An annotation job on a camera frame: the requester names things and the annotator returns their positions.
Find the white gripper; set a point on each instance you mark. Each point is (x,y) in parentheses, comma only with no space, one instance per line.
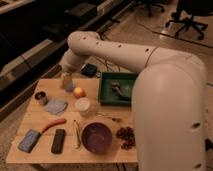
(69,66)

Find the wooden table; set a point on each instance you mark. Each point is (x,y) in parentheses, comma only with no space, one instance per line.
(36,118)

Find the metal tin can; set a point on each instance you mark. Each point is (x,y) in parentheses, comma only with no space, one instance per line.
(41,98)

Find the purple bowl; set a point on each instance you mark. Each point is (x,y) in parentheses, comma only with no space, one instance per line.
(96,137)

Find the black rectangular remote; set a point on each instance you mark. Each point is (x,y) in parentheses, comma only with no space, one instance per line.
(58,141)

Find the orange carrot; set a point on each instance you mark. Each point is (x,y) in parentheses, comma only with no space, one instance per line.
(53,123)

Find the blue grey cup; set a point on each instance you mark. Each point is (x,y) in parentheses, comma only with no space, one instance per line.
(69,87)

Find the yellow banana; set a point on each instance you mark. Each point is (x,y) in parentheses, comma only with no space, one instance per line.
(77,134)

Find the orange apple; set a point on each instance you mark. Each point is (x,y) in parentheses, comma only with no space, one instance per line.
(79,92)

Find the black shelf device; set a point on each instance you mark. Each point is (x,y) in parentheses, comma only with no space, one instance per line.
(82,10)

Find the grey blue towel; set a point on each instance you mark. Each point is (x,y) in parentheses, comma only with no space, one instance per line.
(56,106)

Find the black power box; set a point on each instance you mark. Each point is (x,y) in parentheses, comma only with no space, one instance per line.
(89,70)

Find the black office chair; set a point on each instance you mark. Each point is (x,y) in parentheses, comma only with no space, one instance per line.
(185,12)

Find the green plastic tray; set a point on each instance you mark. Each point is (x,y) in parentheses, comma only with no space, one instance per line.
(107,96)

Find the dark grape bunch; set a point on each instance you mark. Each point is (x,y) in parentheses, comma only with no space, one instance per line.
(127,135)

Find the white cup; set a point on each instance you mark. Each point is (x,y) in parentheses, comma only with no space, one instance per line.
(82,105)

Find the dark metal tray item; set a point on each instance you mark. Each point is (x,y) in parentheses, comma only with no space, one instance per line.
(116,88)

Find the blue sponge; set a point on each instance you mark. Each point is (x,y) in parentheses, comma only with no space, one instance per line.
(29,141)

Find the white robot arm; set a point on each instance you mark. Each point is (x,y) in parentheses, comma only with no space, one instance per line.
(167,103)

